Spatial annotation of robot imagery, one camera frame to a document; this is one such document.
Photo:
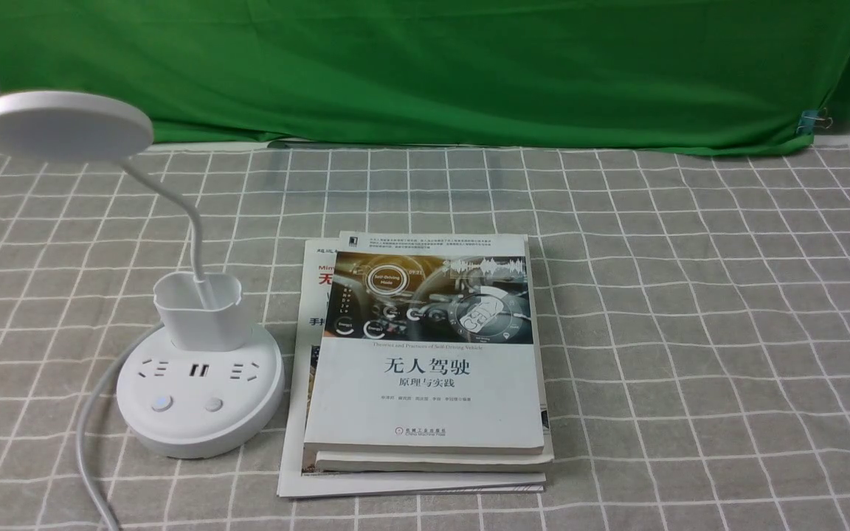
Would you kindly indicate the grey checkered tablecloth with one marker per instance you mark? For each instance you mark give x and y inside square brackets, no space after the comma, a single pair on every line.
[694,314]

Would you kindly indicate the green backdrop cloth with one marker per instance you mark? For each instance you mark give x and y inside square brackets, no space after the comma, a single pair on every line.
[705,78]

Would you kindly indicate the top self-driving book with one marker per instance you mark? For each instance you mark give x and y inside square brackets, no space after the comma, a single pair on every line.
[425,369]

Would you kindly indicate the white desk lamp with base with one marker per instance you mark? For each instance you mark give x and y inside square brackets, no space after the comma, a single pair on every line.
[209,378]

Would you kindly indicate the middle white book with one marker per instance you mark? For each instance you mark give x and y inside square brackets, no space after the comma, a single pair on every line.
[543,461]

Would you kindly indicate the bottom thin magazine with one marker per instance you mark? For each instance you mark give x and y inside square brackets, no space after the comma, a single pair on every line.
[297,479]

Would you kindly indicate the blue binder clip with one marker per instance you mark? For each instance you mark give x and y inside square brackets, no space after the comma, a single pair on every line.
[812,121]

